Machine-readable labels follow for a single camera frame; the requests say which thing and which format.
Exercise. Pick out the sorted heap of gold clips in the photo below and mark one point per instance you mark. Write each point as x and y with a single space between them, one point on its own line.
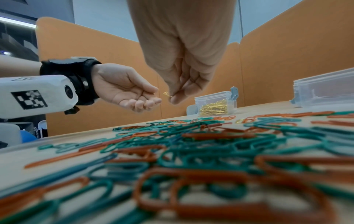
213 108

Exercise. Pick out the blue background object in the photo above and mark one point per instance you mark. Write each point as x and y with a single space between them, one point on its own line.
27 136

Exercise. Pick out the single gold paper clip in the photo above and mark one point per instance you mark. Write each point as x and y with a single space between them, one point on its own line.
166 94

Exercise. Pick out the white left marker band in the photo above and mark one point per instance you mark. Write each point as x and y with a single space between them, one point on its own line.
83 58

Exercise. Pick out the transparent box with blue latches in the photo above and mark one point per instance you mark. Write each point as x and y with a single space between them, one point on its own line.
213 97
326 89

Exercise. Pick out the pile of colored paper clips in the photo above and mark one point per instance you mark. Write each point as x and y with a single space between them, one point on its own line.
193 148

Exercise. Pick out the person's right hand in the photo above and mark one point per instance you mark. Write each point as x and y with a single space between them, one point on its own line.
182 32

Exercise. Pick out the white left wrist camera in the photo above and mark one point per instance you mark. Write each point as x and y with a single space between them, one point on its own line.
52 96

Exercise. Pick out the person's left hand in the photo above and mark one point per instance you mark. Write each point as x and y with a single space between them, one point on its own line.
116 83

